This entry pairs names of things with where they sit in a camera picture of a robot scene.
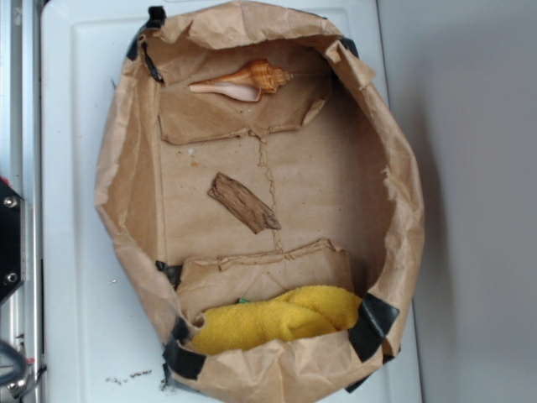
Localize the orange spiral conch shell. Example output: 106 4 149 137
189 59 293 102

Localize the black bracket with screws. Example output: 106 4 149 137
1 176 25 305

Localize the aluminium frame rail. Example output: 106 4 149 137
1 1 47 402

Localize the yellow terry cloth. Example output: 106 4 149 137
192 285 362 354

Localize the brown paper bag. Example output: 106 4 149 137
95 2 424 402

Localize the brown driftwood piece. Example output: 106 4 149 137
208 172 281 234

